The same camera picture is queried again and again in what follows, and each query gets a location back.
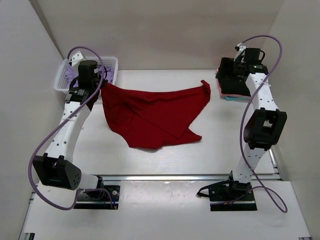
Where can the white plastic laundry basket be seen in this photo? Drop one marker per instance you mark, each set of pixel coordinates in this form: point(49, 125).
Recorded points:
point(61, 82)

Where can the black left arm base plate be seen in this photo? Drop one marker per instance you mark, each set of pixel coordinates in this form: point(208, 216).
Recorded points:
point(100, 200)

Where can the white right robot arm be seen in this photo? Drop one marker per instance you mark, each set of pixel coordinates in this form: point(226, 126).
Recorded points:
point(264, 127)

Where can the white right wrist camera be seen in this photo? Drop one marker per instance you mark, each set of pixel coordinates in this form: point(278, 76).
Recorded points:
point(240, 50)

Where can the folded teal t shirt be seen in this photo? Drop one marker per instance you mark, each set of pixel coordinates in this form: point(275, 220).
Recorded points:
point(231, 98)

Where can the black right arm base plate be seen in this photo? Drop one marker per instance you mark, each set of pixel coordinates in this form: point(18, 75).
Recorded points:
point(223, 198)

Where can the aluminium mounting rail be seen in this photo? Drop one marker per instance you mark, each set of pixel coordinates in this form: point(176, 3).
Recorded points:
point(275, 176)

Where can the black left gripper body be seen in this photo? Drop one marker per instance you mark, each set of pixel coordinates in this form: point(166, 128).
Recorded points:
point(102, 82)

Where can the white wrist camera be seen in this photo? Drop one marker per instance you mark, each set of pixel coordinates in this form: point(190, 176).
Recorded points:
point(76, 59)
point(240, 50)

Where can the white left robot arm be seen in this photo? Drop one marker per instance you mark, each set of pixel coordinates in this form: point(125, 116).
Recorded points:
point(55, 167)

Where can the lilac t shirt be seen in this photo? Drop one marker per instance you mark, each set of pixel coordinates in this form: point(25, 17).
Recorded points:
point(71, 73)

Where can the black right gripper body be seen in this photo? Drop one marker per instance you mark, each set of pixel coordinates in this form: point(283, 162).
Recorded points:
point(237, 65)

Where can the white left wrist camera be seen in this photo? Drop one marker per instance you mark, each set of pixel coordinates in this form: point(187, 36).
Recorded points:
point(76, 59)

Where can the red t shirt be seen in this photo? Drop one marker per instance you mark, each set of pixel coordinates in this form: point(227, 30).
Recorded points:
point(152, 120)

